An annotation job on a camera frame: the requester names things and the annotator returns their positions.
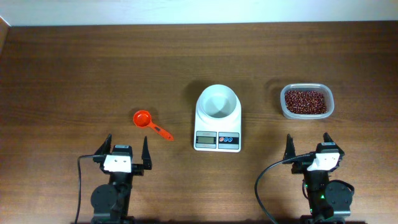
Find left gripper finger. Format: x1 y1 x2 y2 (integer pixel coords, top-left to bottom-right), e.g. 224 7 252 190
95 134 112 156
141 136 152 170

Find orange measuring scoop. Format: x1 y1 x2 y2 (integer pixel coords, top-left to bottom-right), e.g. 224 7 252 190
133 110 174 141

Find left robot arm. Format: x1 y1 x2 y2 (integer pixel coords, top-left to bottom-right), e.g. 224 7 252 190
91 135 152 224

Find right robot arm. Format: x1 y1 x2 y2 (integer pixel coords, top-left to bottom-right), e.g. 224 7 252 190
283 133 354 224

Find white digital kitchen scale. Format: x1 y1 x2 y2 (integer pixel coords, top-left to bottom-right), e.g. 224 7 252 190
193 97 243 152

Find red adzuki beans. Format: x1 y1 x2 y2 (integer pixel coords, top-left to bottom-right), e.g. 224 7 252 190
284 90 327 114

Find clear plastic container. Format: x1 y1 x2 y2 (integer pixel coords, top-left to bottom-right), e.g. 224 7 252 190
280 83 335 119

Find white round bowl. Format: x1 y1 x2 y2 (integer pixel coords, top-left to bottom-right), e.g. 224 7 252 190
197 84 238 119

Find right black cable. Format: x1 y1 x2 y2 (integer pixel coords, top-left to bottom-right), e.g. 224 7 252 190
254 152 317 224

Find black cable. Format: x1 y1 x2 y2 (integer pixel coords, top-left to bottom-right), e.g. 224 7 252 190
254 152 317 224
73 154 105 224

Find left black cable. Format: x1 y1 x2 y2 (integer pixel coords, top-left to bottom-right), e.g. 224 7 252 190
73 154 105 224

